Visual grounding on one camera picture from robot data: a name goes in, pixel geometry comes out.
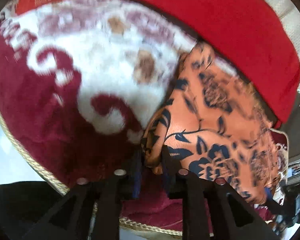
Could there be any floral plush blanket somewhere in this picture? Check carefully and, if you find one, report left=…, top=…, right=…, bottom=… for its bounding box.
left=0, top=0, right=197, bottom=218

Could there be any orange black floral garment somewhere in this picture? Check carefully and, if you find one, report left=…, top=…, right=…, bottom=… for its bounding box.
left=141, top=43, right=279, bottom=204

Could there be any red blanket on sofa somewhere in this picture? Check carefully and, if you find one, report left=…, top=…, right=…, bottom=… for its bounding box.
left=137, top=0, right=300, bottom=127

